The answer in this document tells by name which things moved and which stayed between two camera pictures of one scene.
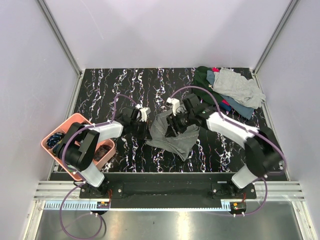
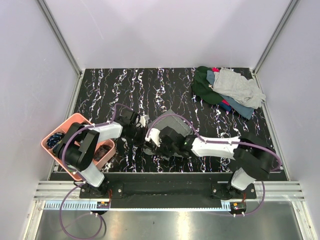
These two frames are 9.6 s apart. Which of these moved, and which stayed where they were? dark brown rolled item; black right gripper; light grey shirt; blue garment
Moved: black right gripper
Stayed: dark brown rolled item; blue garment; light grey shirt
